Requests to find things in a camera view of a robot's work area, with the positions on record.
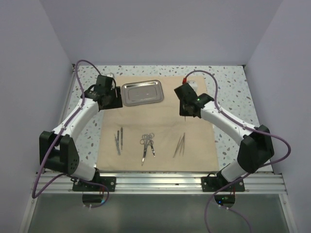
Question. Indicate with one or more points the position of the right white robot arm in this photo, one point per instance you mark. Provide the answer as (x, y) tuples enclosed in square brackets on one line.
[(255, 145)]

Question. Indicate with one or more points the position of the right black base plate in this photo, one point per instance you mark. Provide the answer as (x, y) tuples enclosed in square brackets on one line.
[(215, 181)]

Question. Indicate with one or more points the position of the steel surgical scissors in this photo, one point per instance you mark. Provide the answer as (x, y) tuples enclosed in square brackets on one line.
[(149, 140)]

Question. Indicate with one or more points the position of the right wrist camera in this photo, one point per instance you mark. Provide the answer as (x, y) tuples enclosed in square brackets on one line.
[(185, 93)]

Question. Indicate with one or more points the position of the steel instrument tray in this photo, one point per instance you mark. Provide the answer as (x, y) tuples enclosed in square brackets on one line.
[(140, 93)]

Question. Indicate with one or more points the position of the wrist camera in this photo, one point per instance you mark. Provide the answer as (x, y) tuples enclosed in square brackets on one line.
[(105, 82), (185, 93)]

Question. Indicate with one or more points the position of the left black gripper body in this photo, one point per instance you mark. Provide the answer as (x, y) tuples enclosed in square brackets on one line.
[(114, 100)]

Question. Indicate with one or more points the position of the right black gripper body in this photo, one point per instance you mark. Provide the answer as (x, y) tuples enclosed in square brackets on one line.
[(182, 110)]

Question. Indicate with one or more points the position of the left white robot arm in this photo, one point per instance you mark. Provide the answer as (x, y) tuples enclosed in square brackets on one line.
[(57, 148)]

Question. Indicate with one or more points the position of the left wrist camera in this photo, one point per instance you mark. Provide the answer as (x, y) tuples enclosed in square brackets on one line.
[(105, 82)]

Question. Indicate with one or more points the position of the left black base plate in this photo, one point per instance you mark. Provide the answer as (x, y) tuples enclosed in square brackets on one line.
[(98, 183)]

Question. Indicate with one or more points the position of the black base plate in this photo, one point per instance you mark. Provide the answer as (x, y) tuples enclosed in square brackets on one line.
[(98, 183), (215, 181)]

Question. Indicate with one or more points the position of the steel needle holder clamp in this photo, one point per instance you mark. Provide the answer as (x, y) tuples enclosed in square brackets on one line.
[(143, 141)]

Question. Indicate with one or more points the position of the aluminium rail frame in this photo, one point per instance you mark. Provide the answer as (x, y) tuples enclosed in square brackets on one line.
[(189, 183)]

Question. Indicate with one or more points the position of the steel forceps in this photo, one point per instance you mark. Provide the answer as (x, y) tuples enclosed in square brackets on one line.
[(182, 145)]

